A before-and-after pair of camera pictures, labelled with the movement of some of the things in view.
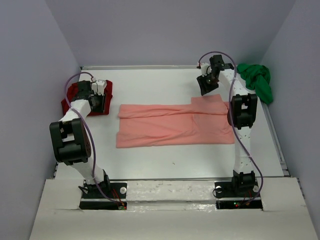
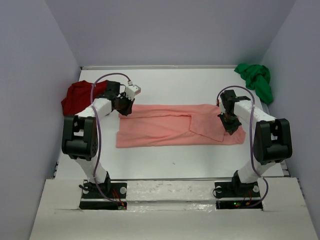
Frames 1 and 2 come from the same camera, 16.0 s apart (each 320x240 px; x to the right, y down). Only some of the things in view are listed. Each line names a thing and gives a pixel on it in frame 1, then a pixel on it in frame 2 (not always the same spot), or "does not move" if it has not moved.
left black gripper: [99, 104] to [124, 105]
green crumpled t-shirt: [258, 77] does not move
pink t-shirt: [205, 121] does not move
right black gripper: [206, 85] to [230, 121]
